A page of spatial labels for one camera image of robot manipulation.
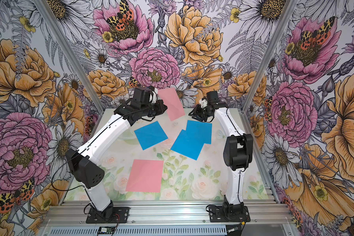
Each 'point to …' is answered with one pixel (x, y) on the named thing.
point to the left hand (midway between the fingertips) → (167, 111)
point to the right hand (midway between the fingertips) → (189, 117)
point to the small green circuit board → (106, 230)
